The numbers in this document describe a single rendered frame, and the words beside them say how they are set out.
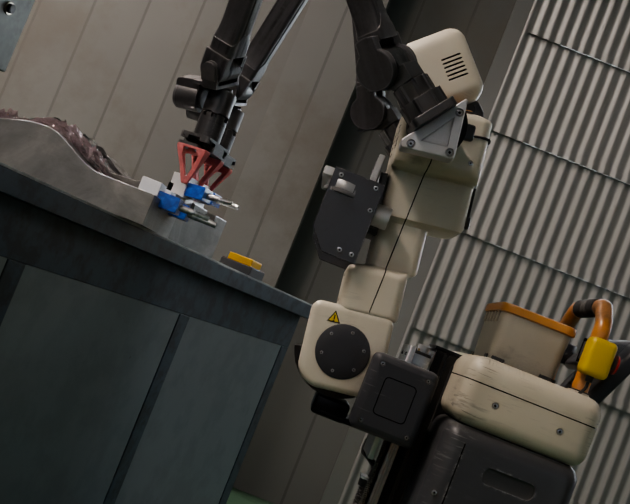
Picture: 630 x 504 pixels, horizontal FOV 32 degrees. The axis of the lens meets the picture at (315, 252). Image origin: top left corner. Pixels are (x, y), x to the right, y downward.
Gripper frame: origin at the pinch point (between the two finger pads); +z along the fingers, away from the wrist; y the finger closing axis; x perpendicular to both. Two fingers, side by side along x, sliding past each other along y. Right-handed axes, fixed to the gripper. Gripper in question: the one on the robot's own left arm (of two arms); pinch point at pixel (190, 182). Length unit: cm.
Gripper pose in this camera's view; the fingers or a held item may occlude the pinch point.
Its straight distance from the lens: 225.5
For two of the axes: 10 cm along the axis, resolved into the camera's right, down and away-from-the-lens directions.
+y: -3.0, -2.0, -9.3
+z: -3.3, 9.4, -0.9
